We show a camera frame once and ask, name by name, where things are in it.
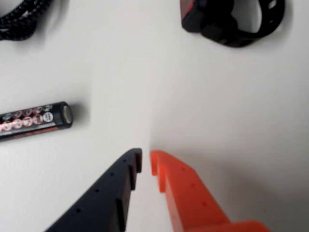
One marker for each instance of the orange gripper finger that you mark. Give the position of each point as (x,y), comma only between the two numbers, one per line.
(190,200)

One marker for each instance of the black AAA battery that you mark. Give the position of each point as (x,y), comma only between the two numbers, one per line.
(31,120)

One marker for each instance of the dark navy gripper finger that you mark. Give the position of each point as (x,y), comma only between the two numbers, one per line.
(106,193)

